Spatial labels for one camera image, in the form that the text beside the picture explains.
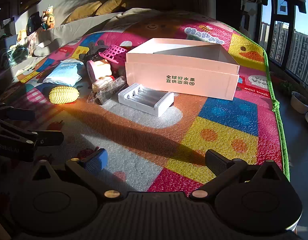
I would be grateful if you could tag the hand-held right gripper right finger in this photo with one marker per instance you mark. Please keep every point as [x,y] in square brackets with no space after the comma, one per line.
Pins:
[215,162]

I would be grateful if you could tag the yellow toy corn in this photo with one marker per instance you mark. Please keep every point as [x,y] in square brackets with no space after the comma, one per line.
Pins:
[62,95]

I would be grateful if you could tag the colourful play mat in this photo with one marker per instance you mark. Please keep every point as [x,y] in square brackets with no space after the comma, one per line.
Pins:
[219,130]

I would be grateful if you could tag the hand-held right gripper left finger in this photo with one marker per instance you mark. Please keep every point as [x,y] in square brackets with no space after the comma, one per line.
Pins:
[96,160]

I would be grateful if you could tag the white battery charger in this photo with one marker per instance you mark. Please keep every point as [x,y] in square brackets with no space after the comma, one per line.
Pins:
[159,105]

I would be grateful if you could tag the amber jar with red lid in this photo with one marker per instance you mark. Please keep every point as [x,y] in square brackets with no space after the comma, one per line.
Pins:
[101,83]

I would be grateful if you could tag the pink cardboard box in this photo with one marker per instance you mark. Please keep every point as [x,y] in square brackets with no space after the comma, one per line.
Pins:
[181,70]

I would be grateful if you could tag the pink plastic basket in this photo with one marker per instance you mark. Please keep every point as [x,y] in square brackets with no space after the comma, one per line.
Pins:
[114,53]

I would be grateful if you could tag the yellow pillow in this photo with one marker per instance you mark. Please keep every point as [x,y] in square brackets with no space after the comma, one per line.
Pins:
[85,11]
[109,5]

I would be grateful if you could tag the black window frame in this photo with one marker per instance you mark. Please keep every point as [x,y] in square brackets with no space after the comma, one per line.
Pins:
[291,42]

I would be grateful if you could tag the small white flower pot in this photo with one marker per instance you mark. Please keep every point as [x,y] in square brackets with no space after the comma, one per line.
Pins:
[300,102]

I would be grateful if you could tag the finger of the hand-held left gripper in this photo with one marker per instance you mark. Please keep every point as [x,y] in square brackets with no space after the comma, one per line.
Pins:
[51,138]
[21,115]

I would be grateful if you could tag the beige blanket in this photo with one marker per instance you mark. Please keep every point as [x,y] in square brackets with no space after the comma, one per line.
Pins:
[69,32]

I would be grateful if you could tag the heap of plush toys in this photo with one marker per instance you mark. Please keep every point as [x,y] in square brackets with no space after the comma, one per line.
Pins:
[23,42]

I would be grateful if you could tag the clear plastic bag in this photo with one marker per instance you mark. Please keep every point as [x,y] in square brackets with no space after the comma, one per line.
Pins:
[110,91]

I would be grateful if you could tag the brown stuffed toy figure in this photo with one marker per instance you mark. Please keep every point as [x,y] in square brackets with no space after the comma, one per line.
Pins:
[48,17]

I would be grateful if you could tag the blue tissue pack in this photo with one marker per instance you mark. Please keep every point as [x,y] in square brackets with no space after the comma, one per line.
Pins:
[64,73]

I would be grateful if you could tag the grey plush toy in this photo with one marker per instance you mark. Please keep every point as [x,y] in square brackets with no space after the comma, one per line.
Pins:
[92,50]

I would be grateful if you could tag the dark blue bag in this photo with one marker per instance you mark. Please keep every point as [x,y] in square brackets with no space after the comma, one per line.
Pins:
[34,22]

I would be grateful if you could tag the pink round toy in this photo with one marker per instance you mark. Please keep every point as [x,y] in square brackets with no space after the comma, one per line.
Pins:
[99,68]

